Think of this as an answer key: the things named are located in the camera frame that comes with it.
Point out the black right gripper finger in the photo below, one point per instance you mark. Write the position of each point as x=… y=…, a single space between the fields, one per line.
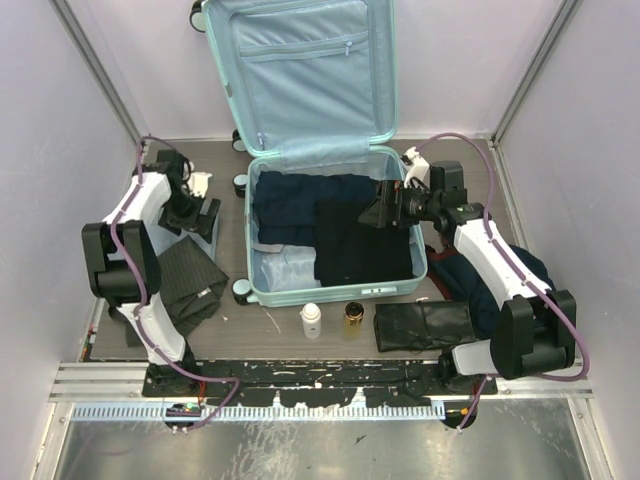
x=390 y=192
x=380 y=215

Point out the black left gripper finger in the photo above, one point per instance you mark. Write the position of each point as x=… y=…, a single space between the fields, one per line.
x=171 y=222
x=207 y=217

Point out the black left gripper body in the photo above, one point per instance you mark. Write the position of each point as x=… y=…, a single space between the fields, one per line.
x=183 y=209

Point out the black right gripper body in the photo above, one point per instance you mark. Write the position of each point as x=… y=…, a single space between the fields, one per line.
x=416 y=205

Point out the light blue jeans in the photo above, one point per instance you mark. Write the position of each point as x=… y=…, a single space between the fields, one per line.
x=162 y=239

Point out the black garment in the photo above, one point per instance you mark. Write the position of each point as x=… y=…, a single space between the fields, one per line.
x=349 y=252

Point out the grey striped garment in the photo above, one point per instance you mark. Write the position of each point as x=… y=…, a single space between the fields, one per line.
x=191 y=285

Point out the navy blue sweater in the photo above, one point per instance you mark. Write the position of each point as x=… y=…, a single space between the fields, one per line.
x=285 y=204

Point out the amber bottle with gold cap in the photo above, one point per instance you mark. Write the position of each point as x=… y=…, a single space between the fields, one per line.
x=353 y=318

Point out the black toiletry pouch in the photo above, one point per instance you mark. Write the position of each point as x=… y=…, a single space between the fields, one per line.
x=422 y=325

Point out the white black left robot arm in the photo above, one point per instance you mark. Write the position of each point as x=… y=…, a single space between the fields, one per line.
x=152 y=261

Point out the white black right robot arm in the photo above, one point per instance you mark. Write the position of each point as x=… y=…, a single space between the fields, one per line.
x=535 y=334

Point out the navy garment with red trim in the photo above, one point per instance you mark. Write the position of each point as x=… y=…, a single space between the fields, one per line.
x=457 y=280

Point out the white plastic bottle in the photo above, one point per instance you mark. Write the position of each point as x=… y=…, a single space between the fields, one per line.
x=311 y=320

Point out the mint green open suitcase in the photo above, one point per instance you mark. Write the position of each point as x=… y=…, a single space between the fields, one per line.
x=312 y=89

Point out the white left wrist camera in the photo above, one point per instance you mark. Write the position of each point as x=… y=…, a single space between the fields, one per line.
x=198 y=184

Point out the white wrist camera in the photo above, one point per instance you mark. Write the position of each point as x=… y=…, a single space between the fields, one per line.
x=416 y=165
x=198 y=184

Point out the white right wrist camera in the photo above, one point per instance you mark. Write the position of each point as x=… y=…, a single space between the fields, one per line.
x=416 y=165

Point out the aluminium front rail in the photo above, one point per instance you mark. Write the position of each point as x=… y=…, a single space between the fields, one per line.
x=119 y=381

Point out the slotted cable duct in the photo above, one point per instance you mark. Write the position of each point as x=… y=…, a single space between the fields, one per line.
x=169 y=411

